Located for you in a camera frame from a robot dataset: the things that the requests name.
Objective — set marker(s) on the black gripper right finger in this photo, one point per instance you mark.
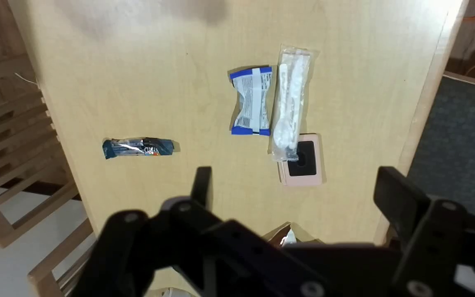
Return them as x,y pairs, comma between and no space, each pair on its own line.
400,202

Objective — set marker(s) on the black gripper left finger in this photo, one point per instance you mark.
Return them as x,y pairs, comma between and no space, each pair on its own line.
202,187

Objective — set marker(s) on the dark blue snack bar packet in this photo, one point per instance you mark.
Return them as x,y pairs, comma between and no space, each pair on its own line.
137,147

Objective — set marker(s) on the clear plastic long packet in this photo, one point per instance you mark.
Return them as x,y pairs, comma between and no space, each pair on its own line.
293,76

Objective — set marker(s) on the dark grey rug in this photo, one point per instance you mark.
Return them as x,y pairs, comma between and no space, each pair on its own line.
444,164

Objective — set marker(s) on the crumpled brown snack bag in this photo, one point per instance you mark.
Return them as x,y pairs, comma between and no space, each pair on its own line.
291,235

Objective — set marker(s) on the pink square with black pad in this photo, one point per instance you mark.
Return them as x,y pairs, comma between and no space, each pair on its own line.
307,169

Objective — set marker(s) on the wooden chair near robot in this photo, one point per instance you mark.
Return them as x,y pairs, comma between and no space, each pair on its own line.
43,230

